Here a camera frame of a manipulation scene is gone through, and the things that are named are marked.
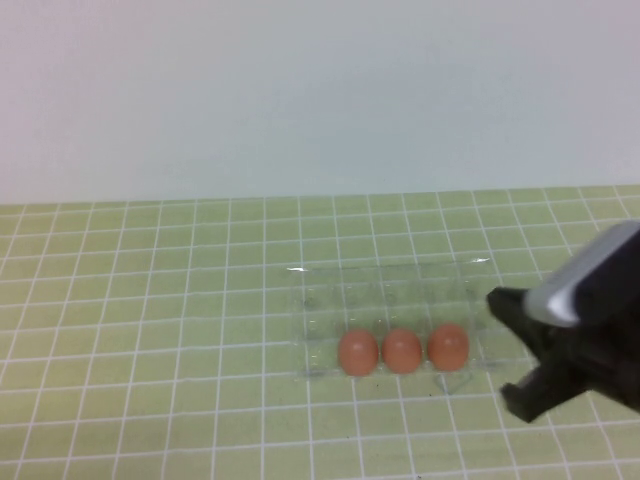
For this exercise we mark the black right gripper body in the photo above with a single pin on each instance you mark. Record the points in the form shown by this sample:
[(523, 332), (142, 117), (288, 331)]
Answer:
[(595, 360)]

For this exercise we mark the green grid table mat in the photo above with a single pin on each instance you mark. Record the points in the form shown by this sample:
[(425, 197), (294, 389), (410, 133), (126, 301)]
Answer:
[(150, 350)]

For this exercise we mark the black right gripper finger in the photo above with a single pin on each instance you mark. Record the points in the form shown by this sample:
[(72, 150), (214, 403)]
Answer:
[(515, 312), (532, 397)]

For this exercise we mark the brown egg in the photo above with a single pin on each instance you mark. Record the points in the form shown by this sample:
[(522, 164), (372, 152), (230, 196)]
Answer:
[(402, 350), (448, 347), (358, 352)]

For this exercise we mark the clear plastic egg tray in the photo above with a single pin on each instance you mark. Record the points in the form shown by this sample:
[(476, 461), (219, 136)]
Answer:
[(350, 300)]

